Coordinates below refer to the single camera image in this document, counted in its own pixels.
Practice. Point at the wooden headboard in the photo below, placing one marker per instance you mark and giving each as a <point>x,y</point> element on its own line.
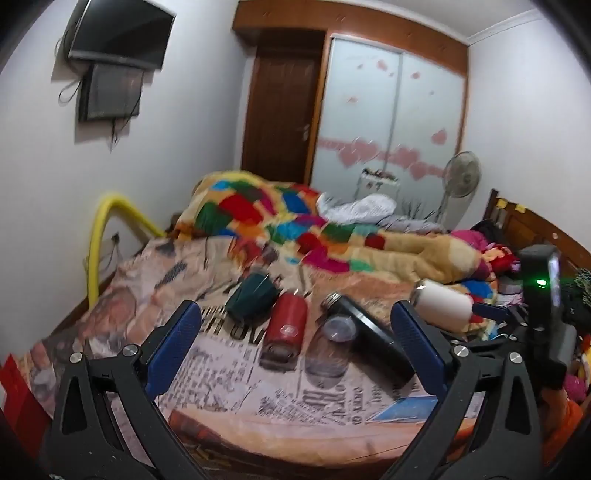
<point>522,227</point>

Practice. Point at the white box appliance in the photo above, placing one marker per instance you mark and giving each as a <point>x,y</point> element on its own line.
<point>377,182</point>

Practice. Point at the white standing fan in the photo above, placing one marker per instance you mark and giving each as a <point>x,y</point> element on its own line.
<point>461,179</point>

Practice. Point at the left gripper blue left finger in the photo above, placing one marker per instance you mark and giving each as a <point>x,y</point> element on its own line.
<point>167,346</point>

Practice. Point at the red thermos bottle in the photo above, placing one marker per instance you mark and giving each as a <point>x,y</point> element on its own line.
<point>285,332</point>

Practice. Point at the newspaper print bed sheet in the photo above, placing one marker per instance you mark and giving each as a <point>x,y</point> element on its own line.
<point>222,401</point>

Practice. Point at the wall mounted black television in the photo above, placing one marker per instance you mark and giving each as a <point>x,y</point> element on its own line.
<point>133,33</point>

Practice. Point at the small black wall monitor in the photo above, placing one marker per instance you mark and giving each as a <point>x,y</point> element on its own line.
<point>109,92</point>

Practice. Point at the white thermos bottle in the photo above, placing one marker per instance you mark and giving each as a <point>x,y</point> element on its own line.
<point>442,306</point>

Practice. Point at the white crumpled cloth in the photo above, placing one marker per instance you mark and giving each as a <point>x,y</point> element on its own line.
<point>369,210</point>

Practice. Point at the colourful patchwork blanket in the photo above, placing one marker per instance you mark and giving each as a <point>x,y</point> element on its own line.
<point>242,205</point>

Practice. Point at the frosted wardrobe with hearts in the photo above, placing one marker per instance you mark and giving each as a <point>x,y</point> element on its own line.
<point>385,109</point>

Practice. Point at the black thermos bottle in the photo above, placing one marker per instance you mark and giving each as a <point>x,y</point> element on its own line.
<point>374,345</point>

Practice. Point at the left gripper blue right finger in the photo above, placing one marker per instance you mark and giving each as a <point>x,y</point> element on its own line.
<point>425,347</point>

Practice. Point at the dark green cup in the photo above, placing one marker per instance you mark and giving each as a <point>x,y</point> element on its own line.
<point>253,299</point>

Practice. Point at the brown wooden door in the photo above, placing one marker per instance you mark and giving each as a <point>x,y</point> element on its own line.
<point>281,104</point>

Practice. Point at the clear plastic cup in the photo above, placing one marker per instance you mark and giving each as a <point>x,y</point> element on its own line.
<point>327,358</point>

